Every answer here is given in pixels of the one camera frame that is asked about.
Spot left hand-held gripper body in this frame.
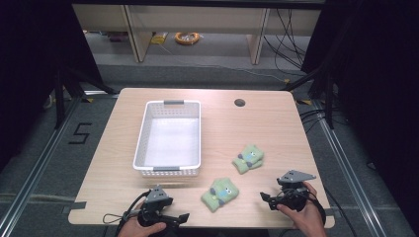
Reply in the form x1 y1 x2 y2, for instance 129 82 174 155
137 184 174 228

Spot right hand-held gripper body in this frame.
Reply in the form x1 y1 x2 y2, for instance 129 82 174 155
276 169 317 212

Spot person's right hand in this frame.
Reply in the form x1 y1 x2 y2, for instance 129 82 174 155
276 181 328 237

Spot person's left hand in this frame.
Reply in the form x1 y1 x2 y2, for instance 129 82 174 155
117 202 168 237

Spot green folded plush socks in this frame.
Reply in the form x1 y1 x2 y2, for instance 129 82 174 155
201 177 240 213
231 143 266 175

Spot white plastic basket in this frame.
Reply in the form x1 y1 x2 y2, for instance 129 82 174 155
132 99 203 179

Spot black tape strip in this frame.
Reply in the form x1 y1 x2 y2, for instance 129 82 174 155
61 200 88 215

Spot black metal stand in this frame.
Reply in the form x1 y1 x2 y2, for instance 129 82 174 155
53 62 119 130
280 62 336 130

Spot black curtain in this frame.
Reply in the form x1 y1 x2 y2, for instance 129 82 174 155
0 0 104 172
300 0 419 228

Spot yellow packet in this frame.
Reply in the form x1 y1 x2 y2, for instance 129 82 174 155
149 32 169 45

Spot light wooden shelf unit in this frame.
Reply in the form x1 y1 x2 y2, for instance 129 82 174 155
71 3 322 66

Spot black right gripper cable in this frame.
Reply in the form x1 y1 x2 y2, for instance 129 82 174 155
307 186 359 237

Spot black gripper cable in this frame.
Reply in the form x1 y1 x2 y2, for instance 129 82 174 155
307 186 359 237
102 190 152 237

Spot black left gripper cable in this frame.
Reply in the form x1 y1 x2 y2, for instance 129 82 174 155
102 190 152 237

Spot aluminium floor rail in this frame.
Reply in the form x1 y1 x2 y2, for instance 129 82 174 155
0 97 83 237
312 98 391 237

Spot black floor cables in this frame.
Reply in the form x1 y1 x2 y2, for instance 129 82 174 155
297 107 350 135

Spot black hanging cable bundle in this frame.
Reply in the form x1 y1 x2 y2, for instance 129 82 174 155
262 8 308 79

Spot orange cable coil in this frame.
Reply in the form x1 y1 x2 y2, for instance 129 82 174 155
174 31 202 46

